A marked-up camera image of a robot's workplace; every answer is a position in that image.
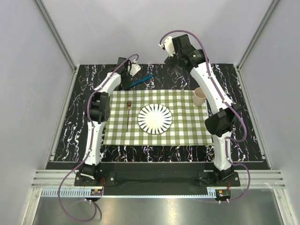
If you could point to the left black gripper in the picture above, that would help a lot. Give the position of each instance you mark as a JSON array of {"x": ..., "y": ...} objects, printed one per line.
[{"x": 126, "y": 84}]

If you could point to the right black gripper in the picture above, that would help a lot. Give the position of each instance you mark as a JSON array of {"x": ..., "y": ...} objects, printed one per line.
[{"x": 171, "y": 60}]

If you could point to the blue plastic knife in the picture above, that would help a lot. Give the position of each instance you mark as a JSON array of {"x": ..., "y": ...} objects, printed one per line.
[{"x": 135, "y": 81}]

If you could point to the brown wooden fork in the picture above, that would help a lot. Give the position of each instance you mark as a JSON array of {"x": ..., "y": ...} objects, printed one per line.
[{"x": 129, "y": 104}]

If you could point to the beige paper cup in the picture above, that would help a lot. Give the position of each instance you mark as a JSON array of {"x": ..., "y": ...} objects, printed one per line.
[{"x": 199, "y": 97}]

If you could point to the white blue striped plate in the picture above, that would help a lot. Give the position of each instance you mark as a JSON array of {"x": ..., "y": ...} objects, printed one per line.
[{"x": 155, "y": 119}]

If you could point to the green checkered cloth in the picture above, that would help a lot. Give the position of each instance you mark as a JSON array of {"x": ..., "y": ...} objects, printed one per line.
[{"x": 187, "y": 127}]

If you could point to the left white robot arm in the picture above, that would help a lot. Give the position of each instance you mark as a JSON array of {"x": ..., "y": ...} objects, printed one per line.
[{"x": 98, "y": 113}]

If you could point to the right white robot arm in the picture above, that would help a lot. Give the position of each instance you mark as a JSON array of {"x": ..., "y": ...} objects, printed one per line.
[{"x": 225, "y": 113}]

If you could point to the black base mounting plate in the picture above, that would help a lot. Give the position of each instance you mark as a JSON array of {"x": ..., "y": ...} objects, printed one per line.
[{"x": 200, "y": 173}]

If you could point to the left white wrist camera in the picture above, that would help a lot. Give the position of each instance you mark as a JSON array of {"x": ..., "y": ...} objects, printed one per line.
[{"x": 134, "y": 68}]

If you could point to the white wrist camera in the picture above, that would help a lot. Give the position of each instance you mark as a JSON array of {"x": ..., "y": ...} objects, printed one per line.
[
  {"x": 166, "y": 43},
  {"x": 134, "y": 68}
]

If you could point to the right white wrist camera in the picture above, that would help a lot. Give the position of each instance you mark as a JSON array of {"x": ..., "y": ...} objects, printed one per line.
[{"x": 166, "y": 43}]

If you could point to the left aluminium frame post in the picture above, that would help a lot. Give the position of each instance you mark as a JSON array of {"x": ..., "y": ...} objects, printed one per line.
[{"x": 50, "y": 24}]

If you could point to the aluminium frame post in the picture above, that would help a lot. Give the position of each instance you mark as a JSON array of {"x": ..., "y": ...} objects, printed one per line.
[
  {"x": 262, "y": 25},
  {"x": 50, "y": 24}
]

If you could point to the right aluminium frame post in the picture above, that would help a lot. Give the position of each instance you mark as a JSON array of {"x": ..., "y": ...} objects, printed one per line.
[{"x": 262, "y": 25}]

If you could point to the aluminium front rail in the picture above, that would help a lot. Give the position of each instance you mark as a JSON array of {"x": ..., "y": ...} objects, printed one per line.
[{"x": 57, "y": 182}]

